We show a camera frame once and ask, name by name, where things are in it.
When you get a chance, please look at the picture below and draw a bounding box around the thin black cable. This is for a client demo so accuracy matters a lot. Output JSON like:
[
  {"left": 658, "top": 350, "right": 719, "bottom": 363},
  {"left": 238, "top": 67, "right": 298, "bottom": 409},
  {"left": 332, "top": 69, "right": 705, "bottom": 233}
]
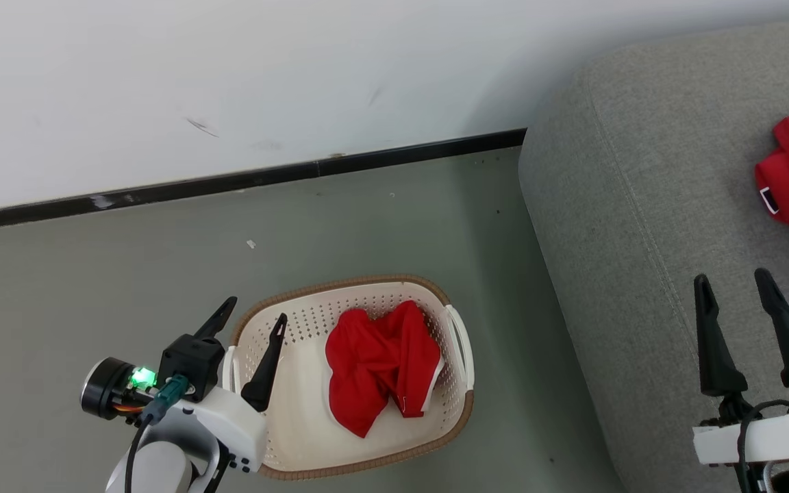
[{"left": 736, "top": 399, "right": 789, "bottom": 493}]

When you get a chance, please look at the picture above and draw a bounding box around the black baseboard strip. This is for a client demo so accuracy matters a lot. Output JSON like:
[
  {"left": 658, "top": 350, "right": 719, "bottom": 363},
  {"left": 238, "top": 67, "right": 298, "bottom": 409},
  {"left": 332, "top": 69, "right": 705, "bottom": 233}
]
[{"left": 0, "top": 128, "right": 527, "bottom": 233}]

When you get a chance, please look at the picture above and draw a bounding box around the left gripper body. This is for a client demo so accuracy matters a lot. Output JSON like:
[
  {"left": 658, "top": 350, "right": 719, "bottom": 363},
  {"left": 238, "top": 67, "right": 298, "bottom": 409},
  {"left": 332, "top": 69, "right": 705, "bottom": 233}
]
[{"left": 81, "top": 333, "right": 269, "bottom": 474}]

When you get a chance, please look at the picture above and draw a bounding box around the grey fabric sofa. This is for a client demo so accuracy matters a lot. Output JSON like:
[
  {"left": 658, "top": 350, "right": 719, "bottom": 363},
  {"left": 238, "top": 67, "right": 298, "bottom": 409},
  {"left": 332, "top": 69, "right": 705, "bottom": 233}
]
[{"left": 518, "top": 15, "right": 789, "bottom": 493}]

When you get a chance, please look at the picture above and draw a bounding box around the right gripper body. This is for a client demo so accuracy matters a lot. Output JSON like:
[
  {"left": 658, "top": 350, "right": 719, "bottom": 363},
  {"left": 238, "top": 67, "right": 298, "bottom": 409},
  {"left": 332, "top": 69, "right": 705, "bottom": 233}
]
[{"left": 692, "top": 382, "right": 789, "bottom": 468}]

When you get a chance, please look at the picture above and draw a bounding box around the red shorts white side stripe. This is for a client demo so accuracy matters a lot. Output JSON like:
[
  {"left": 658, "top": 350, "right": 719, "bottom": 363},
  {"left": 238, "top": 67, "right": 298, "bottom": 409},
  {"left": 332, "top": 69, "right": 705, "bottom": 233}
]
[{"left": 325, "top": 300, "right": 444, "bottom": 439}]

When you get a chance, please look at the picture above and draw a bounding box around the black cable teal connector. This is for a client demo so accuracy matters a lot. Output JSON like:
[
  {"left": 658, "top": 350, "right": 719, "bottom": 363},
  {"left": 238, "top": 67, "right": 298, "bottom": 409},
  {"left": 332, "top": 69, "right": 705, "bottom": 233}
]
[{"left": 124, "top": 375, "right": 191, "bottom": 493}]

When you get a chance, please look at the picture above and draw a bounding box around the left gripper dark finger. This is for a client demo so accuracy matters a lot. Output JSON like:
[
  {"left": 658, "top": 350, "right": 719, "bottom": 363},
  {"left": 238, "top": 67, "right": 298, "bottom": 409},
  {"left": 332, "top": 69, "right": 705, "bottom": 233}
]
[
  {"left": 240, "top": 314, "right": 288, "bottom": 414},
  {"left": 194, "top": 296, "right": 238, "bottom": 340}
]

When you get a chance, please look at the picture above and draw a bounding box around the cream laundry basket brown rim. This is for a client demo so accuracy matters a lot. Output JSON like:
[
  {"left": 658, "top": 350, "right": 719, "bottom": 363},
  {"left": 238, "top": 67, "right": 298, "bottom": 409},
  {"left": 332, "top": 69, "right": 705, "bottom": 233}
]
[{"left": 222, "top": 274, "right": 475, "bottom": 480}]

